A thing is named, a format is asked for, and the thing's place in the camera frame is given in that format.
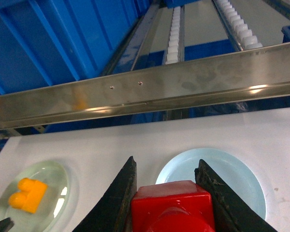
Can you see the white roller track left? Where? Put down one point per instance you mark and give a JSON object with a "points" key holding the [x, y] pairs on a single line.
{"points": [[172, 52]]}

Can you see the yellow toy building block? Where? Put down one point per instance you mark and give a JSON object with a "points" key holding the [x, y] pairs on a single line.
{"points": [[29, 196]]}

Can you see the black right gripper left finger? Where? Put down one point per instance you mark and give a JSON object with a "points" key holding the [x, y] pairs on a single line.
{"points": [[112, 213]]}

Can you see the stainless steel shelf rail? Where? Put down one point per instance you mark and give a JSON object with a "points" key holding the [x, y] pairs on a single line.
{"points": [[242, 76]]}

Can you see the white roller track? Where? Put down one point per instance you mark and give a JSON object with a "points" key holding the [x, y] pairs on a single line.
{"points": [[239, 33], [172, 52]]}

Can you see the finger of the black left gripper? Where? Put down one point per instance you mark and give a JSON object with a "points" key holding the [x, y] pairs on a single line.
{"points": [[6, 224]]}

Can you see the light blue plastic plate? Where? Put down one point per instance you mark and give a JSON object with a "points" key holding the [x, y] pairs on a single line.
{"points": [[233, 171]]}

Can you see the pale green plastic plate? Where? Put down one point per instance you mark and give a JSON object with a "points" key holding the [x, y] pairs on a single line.
{"points": [[52, 204]]}

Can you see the red toy building block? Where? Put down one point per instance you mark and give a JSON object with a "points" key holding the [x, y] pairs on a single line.
{"points": [[180, 206]]}

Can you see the white roller track right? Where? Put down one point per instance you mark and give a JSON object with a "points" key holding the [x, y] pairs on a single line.
{"points": [[239, 33]]}

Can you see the blue crate upper left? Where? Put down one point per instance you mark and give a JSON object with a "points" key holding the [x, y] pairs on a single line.
{"points": [[50, 42]]}

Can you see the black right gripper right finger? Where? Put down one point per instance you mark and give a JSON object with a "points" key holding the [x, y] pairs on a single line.
{"points": [[231, 213]]}

